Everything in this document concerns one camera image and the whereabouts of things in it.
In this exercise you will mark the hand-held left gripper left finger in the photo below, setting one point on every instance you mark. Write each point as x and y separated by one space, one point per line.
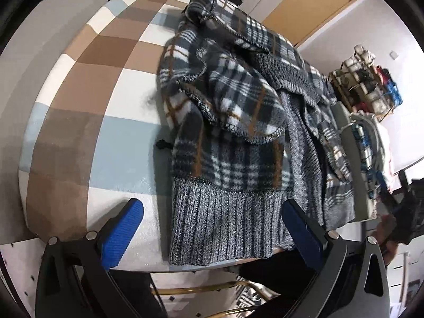
121 235

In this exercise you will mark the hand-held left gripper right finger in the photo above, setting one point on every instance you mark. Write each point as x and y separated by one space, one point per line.
303 235

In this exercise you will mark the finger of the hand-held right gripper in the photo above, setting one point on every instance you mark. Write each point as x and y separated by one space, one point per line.
404 180
384 190

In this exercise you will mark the plaid fleece jacket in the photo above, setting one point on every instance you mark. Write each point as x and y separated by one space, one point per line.
232 139

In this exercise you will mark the person's right hand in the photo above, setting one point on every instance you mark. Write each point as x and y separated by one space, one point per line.
389 238

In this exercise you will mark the blue checked cloth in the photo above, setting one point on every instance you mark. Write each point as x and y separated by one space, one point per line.
364 152

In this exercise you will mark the white cloth pile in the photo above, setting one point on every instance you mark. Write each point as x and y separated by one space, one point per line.
381 139

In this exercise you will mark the patterned rug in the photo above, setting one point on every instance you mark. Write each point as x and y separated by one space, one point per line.
255 298

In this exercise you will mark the gold metal chair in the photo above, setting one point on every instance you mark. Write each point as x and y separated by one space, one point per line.
198 290

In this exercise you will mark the wooden shoe rack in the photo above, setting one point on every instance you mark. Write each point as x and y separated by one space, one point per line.
361 82

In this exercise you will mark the checked tablecloth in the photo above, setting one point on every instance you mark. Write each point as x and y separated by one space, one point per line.
99 106

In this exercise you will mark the wooden door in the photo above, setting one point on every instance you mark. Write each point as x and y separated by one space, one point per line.
314 3

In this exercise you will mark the wall switch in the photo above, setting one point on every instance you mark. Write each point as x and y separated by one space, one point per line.
394 55

